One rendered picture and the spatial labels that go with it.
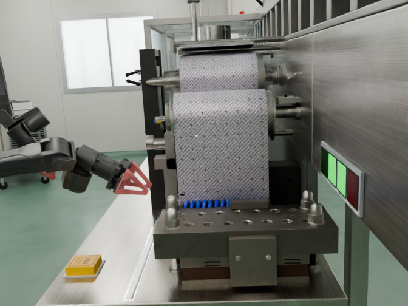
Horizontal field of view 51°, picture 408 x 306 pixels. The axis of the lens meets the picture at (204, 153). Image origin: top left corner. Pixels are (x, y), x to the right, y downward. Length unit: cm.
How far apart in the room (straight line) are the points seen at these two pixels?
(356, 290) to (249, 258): 57
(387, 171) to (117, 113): 639
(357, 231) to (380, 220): 74
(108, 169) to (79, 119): 595
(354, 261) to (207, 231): 59
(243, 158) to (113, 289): 44
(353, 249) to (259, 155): 45
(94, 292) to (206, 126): 47
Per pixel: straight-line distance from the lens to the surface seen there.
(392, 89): 56
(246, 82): 130
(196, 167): 109
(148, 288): 101
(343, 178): 74
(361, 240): 137
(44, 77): 716
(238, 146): 108
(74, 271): 110
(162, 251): 96
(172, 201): 104
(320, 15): 102
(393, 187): 57
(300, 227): 95
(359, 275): 141
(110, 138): 695
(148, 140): 117
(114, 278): 107
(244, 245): 92
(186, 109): 107
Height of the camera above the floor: 139
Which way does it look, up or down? 12 degrees down
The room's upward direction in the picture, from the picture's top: 3 degrees counter-clockwise
